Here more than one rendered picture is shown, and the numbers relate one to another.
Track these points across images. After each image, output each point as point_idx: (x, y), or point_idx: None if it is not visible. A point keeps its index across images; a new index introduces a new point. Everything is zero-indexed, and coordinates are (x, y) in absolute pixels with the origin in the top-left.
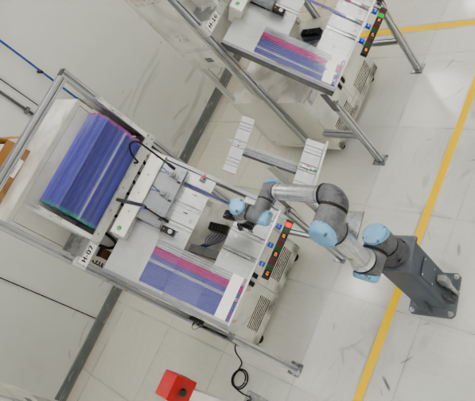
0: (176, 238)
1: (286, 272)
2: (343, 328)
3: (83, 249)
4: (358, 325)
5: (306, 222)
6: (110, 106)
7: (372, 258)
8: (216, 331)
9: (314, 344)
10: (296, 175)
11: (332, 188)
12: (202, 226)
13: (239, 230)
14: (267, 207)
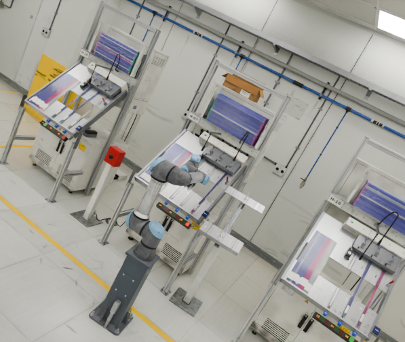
0: None
1: (166, 260)
2: (114, 269)
3: (195, 113)
4: (112, 275)
5: (189, 249)
6: (270, 122)
7: (139, 215)
8: None
9: (112, 254)
10: (217, 227)
11: (184, 173)
12: None
13: None
14: (190, 171)
